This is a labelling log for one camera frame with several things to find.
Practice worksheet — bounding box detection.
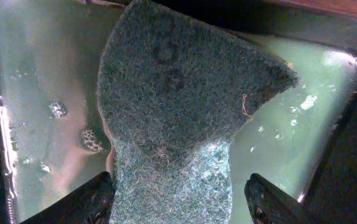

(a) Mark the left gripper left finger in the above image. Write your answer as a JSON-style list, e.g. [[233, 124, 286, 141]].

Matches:
[[22, 171, 115, 224]]

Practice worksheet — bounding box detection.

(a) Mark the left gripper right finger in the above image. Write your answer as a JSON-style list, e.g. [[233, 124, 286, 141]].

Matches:
[[244, 173, 324, 224]]

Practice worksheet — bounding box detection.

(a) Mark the green scouring sponge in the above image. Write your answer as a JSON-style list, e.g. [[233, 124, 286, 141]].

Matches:
[[98, 1, 298, 223]]

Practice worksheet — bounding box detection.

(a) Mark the black rectangular water tray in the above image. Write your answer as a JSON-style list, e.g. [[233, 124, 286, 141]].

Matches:
[[0, 1, 357, 223]]

